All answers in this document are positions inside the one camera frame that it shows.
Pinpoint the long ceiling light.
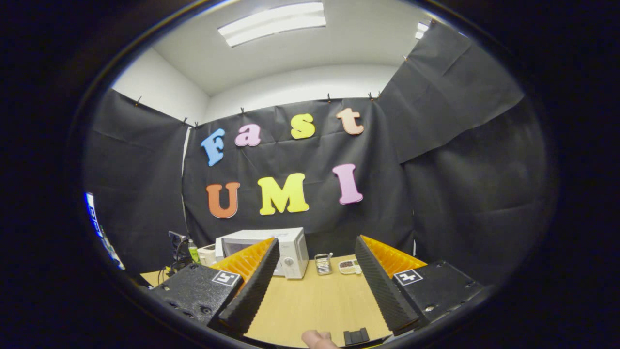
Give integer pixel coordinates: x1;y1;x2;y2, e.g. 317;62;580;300
218;1;326;48

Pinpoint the cream toaster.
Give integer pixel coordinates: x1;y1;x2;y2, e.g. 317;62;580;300
198;244;217;267

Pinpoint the metal wire basket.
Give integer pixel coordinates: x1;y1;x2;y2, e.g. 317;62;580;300
314;253;333;276

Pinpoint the black backdrop cloth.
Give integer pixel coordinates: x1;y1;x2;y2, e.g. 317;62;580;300
82;19;553;291

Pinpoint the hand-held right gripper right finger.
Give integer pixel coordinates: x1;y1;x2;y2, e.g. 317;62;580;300
355;235;486;337

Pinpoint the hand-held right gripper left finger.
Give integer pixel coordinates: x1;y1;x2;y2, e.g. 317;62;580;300
147;237;281;337

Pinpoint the white blue banner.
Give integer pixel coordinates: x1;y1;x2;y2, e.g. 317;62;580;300
85;191;125;270

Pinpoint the white microwave oven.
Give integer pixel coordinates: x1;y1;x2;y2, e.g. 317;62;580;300
216;228;310;280

